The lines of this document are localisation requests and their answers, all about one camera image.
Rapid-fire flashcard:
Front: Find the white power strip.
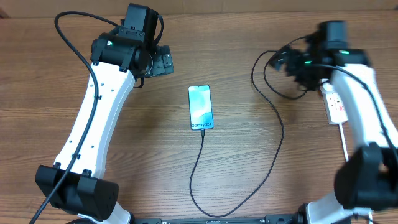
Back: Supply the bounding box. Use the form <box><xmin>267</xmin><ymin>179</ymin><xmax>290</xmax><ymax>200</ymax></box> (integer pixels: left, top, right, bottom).
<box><xmin>320</xmin><ymin>79</ymin><xmax>348</xmax><ymax>125</ymax></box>

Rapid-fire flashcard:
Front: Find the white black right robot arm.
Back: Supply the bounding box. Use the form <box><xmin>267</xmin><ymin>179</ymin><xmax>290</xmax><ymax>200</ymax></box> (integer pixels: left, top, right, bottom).
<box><xmin>269</xmin><ymin>21</ymin><xmax>397</xmax><ymax>223</ymax></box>

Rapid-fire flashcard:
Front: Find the blue Galaxy smartphone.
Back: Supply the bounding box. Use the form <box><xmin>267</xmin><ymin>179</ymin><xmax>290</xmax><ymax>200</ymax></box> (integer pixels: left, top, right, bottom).
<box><xmin>188</xmin><ymin>85</ymin><xmax>214</xmax><ymax>130</ymax></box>

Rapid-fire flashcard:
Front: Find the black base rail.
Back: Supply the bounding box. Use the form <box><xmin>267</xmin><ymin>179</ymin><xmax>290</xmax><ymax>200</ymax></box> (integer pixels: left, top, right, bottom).
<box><xmin>133</xmin><ymin>213</ymin><xmax>307</xmax><ymax>224</ymax></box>

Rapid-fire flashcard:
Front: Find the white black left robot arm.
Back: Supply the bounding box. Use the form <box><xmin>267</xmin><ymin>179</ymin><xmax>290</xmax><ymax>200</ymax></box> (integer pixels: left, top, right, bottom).
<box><xmin>35</xmin><ymin>3</ymin><xmax>174</xmax><ymax>223</ymax></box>

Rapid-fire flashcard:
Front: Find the black charging cable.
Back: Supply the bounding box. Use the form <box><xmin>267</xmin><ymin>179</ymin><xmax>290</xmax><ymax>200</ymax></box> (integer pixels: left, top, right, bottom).
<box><xmin>189</xmin><ymin>35</ymin><xmax>312</xmax><ymax>218</ymax></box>

